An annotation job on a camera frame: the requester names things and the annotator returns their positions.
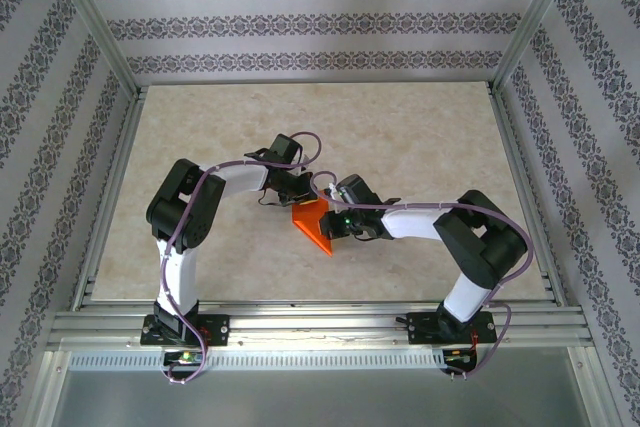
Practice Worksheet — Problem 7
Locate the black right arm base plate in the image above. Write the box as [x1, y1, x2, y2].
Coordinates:
[407, 311, 497, 347]

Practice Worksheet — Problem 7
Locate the thin black left gripper cable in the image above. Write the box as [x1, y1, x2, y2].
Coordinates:
[256, 186, 282, 208]

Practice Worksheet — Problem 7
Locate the grey metal panel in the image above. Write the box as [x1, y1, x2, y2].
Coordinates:
[29, 346, 609, 427]

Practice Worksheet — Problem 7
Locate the aluminium frame post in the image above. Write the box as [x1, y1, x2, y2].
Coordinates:
[487, 0, 586, 96]
[42, 0, 147, 98]

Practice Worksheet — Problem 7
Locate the aluminium table side rail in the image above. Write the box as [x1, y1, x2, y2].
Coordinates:
[69, 86, 149, 312]
[487, 86, 571, 308]

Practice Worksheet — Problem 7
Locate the small green circuit board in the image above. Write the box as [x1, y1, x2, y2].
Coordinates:
[163, 350, 207, 366]
[442, 346, 479, 366]

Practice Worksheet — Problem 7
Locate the aluminium mounting rail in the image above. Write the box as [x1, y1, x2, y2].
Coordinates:
[47, 299, 596, 349]

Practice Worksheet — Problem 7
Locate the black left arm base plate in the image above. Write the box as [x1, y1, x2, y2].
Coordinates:
[140, 314, 230, 347]

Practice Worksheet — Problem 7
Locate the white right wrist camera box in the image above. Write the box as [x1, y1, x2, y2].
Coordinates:
[325, 182, 349, 211]

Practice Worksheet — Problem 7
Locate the slotted grey cable duct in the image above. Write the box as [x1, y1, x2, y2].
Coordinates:
[67, 349, 447, 372]

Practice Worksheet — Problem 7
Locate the orange paper sheet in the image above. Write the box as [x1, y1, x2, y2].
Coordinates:
[290, 196, 334, 256]

